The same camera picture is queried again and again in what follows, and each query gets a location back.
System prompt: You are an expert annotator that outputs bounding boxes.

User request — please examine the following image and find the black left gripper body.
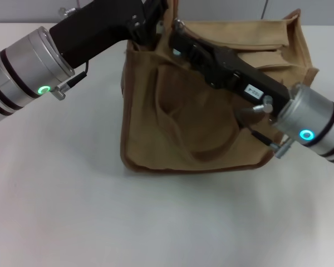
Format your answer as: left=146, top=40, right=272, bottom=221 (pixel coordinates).
left=48, top=0, right=145, bottom=69

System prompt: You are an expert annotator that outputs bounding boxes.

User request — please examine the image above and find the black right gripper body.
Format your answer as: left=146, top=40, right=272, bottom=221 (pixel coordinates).
left=212, top=47, right=292, bottom=117

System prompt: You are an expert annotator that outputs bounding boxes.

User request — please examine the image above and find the khaki canvas food bag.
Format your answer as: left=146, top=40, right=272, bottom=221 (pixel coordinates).
left=119, top=8, right=320, bottom=175

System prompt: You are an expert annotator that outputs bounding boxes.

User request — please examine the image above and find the left gripper cable with plug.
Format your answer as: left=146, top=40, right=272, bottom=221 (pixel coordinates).
left=51, top=61, right=90, bottom=101

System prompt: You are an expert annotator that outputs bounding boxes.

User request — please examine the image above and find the gripper cable with plug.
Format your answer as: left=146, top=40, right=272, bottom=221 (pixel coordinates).
left=250, top=95, right=294, bottom=159
left=51, top=61, right=90, bottom=101

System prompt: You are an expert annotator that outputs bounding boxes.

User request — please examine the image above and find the right gripper cable with plug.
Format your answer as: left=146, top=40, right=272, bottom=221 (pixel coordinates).
left=250, top=95, right=294, bottom=159

